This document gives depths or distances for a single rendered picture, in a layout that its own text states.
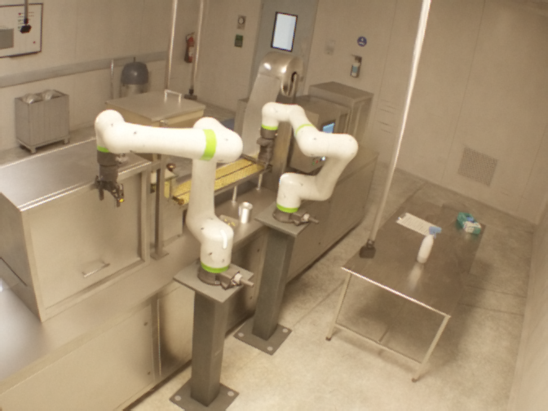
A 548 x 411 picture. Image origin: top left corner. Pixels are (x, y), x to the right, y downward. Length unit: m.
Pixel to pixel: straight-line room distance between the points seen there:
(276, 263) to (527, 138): 4.18
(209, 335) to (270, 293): 0.73
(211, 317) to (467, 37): 4.86
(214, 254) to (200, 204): 0.22
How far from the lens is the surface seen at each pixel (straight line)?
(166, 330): 2.32
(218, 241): 1.81
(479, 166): 6.11
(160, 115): 1.98
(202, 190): 1.88
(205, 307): 2.04
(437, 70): 6.04
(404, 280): 2.65
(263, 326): 2.93
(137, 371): 2.33
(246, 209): 2.68
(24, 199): 1.70
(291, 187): 2.37
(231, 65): 7.54
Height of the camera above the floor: 2.12
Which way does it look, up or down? 26 degrees down
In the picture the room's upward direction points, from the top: 9 degrees clockwise
